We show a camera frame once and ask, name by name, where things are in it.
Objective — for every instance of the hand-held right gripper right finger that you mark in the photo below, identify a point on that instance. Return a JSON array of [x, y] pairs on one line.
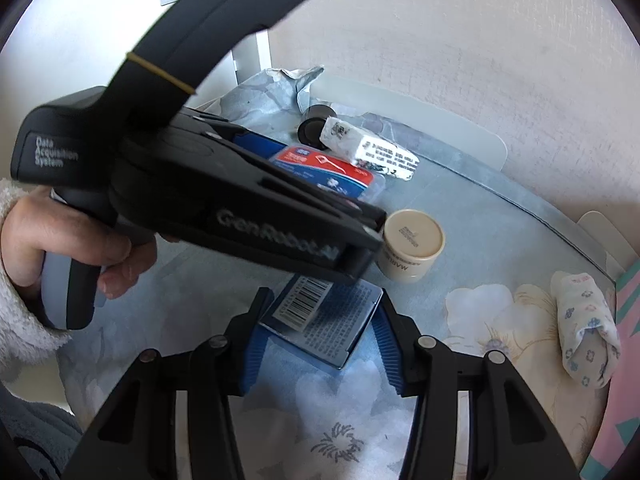
[[387, 350]]

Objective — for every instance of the person's left hand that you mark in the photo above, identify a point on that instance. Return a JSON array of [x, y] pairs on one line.
[[50, 230]]

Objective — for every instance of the floral blue tablecloth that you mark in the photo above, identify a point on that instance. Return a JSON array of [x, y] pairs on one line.
[[475, 210]]

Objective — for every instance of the floral white sock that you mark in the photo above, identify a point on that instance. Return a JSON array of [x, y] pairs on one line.
[[585, 325]]

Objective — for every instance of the small black jar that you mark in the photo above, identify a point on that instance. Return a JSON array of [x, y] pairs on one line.
[[312, 125]]

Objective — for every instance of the person's grey clothing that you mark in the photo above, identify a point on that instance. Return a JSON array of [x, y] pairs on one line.
[[30, 435]]

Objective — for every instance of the cream round jar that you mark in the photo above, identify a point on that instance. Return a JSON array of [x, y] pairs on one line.
[[412, 240]]

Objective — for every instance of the white door frame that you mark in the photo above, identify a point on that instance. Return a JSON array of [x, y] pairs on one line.
[[250, 60]]

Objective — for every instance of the white printed tissue packet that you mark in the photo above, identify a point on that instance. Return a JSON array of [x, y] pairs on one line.
[[370, 147]]

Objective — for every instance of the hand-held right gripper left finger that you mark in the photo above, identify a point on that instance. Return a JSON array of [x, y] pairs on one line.
[[250, 360]]

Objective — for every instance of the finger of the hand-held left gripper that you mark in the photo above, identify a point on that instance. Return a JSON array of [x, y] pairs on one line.
[[250, 141], [325, 200]]

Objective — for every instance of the pink patterned cardboard box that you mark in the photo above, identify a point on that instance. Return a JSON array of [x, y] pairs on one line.
[[625, 360]]

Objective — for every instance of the clear plastic floss pick box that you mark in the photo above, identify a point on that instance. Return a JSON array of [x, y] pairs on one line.
[[320, 165]]

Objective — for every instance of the blue box with barcode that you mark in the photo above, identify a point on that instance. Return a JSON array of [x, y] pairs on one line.
[[330, 330]]

